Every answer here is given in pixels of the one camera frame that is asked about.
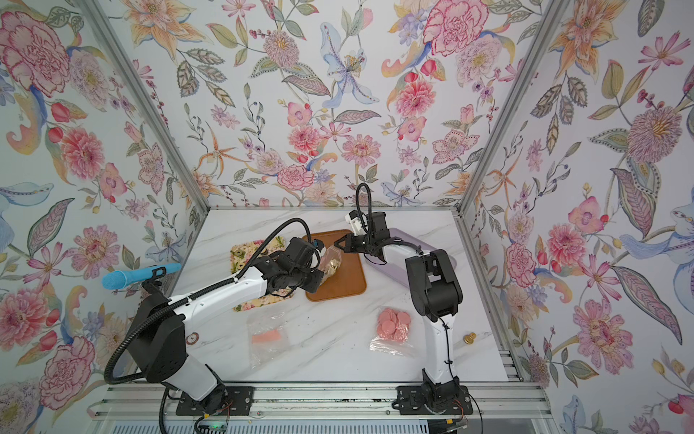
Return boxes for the ziploc bag beige cookies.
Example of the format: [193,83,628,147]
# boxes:
[318,246,343,285]

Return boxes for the ziploc bag round cookies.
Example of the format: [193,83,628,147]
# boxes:
[247,312,289,370]

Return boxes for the ziploc bag pink cookies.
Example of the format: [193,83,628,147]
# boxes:
[369,307,415,357]

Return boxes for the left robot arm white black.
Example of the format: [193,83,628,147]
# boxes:
[104,238,325,413]

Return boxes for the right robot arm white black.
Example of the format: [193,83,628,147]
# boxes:
[334,210,464,412]

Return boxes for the lilac plastic tray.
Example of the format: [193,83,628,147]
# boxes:
[382,228,437,289]

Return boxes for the floral yellow tray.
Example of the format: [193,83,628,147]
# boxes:
[230,236,294,312]

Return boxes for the stray cookie near microphone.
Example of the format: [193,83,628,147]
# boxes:
[186,333,200,345]

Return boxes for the black microphone stand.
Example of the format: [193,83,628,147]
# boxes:
[140,267,168,302]

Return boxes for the stray round cookie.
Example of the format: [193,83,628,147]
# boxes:
[464,333,477,345]

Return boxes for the blue microphone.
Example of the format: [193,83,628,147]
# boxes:
[101,263,182,291]

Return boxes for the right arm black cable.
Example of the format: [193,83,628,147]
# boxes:
[354,182,424,256]

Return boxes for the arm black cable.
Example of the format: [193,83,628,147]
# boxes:
[354,182,424,256]
[104,218,313,386]

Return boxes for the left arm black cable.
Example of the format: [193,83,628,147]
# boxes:
[104,218,313,386]

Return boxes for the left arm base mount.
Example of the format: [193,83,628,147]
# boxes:
[175,385,255,417]

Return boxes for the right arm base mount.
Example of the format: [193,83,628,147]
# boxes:
[391,378,475,416]

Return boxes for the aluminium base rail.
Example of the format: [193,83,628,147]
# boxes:
[87,382,552,421]

